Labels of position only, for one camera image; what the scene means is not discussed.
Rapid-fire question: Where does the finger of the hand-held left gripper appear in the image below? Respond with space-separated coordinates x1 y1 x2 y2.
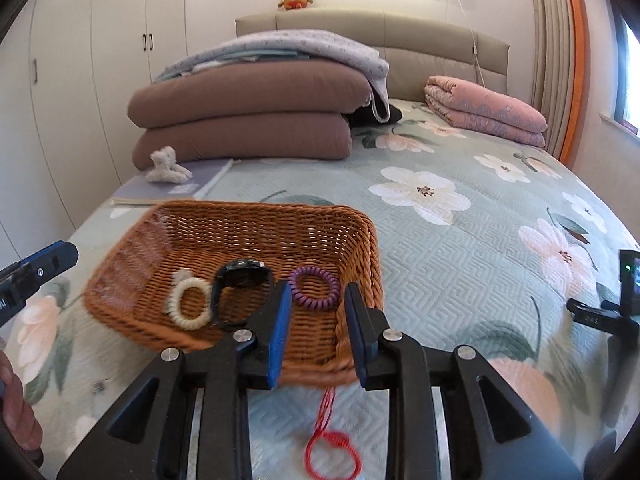
0 241 79 297

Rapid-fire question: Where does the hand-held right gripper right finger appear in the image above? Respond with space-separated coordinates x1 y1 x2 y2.
345 282 586 480

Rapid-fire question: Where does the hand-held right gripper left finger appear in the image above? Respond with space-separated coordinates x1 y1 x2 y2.
56 280 293 480

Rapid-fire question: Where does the red string bracelet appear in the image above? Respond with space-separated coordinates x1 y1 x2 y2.
306 387 362 480

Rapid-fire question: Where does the brown wicker basket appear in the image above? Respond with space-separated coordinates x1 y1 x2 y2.
84 200 385 389

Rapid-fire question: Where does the person's left hand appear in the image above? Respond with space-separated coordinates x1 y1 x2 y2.
0 350 44 455

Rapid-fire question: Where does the green floral bedspread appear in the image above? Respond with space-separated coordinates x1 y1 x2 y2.
0 97 640 480

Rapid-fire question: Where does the white fluffy hair claw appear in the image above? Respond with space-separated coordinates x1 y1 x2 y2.
145 146 194 184

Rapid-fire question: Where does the lavender book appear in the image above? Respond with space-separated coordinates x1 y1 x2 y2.
110 158 242 207

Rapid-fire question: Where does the white wardrobe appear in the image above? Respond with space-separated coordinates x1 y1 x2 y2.
0 0 242 243

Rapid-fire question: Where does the brown folded quilt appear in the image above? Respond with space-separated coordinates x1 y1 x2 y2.
132 112 354 171
127 57 374 129

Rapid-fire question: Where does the black cloth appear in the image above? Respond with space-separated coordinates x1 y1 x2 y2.
347 102 404 131

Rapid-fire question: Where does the black stand with screen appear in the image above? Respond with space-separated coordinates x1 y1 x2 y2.
566 249 640 402

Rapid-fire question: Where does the pink folded quilt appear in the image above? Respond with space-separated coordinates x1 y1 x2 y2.
424 75 549 150

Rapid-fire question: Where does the light teal folded sheet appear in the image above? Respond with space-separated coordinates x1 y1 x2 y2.
192 48 301 74

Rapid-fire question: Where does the lavender printed blanket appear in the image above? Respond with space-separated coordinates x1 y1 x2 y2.
152 30 391 123

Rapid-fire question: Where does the beige padded headboard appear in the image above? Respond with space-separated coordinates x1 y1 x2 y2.
235 8 512 99

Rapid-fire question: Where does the orange curtain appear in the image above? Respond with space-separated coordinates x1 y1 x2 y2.
557 0 589 166

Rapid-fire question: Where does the beige curtain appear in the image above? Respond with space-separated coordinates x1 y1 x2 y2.
525 0 572 154

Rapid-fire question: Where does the dark framed window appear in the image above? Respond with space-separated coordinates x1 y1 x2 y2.
612 10 640 132

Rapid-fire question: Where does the purple coil hair tie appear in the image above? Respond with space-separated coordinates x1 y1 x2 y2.
290 266 341 311

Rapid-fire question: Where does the white lamp cable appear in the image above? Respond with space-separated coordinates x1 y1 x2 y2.
452 0 494 92

